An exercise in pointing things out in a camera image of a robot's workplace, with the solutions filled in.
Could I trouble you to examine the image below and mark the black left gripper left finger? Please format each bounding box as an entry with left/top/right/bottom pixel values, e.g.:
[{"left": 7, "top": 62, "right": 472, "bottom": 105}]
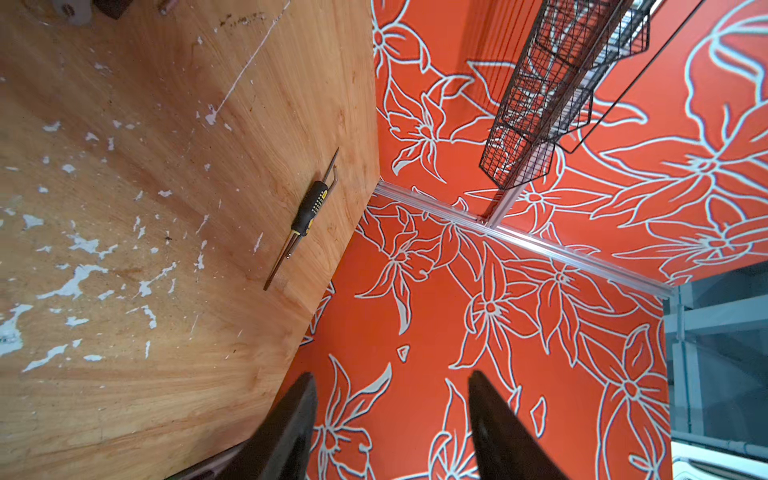
[{"left": 216, "top": 372, "right": 318, "bottom": 480}]

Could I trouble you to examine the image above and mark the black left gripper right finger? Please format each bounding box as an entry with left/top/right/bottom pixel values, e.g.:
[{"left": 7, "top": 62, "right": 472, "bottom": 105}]
[{"left": 468, "top": 370, "right": 566, "bottom": 480}]

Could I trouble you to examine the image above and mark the black wire basket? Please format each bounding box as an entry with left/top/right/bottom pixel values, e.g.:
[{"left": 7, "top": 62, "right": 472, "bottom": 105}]
[{"left": 479, "top": 1, "right": 653, "bottom": 190}]

